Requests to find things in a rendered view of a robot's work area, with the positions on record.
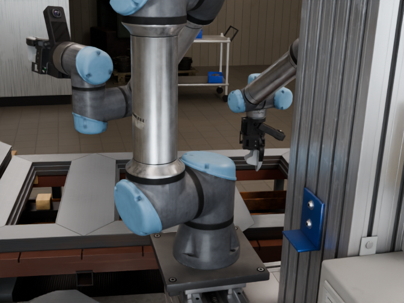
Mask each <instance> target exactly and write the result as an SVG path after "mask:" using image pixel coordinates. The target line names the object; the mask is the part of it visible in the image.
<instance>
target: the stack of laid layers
mask: <svg viewBox="0 0 404 303"><path fill-rule="evenodd" d="M228 158H230V159H231V160H232V161H233V162H234V164H235V166H236V170H239V169H255V168H256V166H255V165H251V164H248V163H247V162H246V160H245V159H244V156H241V157H228ZM130 160H131V159H129V160H116V168H115V185H116V184H117V183H118V182H119V181H120V173H125V172H126V164H127V163H128V162H129V161H130ZM70 165H71V161H62V162H33V163H32V165H31V167H30V169H29V171H28V174H27V176H26V179H25V181H24V183H23V185H22V188H21V190H20V192H19V195H18V196H17V199H16V202H15V204H14V206H13V208H12V210H11V213H10V216H9V217H8V220H7V222H6V224H5V225H17V224H18V222H19V219H20V216H21V214H22V212H23V209H24V207H25V204H26V201H27V199H28V196H29V193H30V191H31V188H32V186H33V184H34V180H35V178H36V176H40V175H60V174H67V177H68V174H69V169H70ZM260 168H279V169H280V171H281V172H282V173H283V174H284V176H285V177H286V179H288V171H289V164H288V163H287V161H286V160H285V159H284V158H283V157H282V156H264V157H263V162H262V165H261V167H260ZM66 181H67V178H66ZM65 187H66V182H65V185H64V190H65ZM64 190H63V194H64ZM63 194H62V197H61V202H62V199H63ZM61 202H60V206H61ZM60 206H59V209H58V214H59V211H60ZM58 214H57V218H56V221H55V223H57V219H58ZM119 220H120V215H119V213H118V210H117V208H116V205H115V214H114V221H119ZM283 230H284V227H265V228H248V229H246V230H245V231H243V234H244V235H245V237H246V238H247V239H248V240H256V241H258V240H271V239H283V233H282V232H283ZM149 245H151V243H150V234H149V235H146V236H140V235H137V234H135V233H134V234H108V235H94V236H68V237H43V238H29V239H3V240H0V253H13V252H20V254H21V253H22V252H26V251H50V250H63V249H82V251H83V250H84V249H87V248H112V247H124V246H142V248H143V246H149Z"/></svg>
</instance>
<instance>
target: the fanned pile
mask: <svg viewBox="0 0 404 303"><path fill-rule="evenodd" d="M22 303H99V302H97V301H96V300H94V299H92V298H90V297H89V296H87V295H85V294H83V293H81V292H80V291H78V290H56V291H54V292H50V293H47V294H46V295H42V296H39V297H37V298H34V299H32V300H30V301H26V302H22Z"/></svg>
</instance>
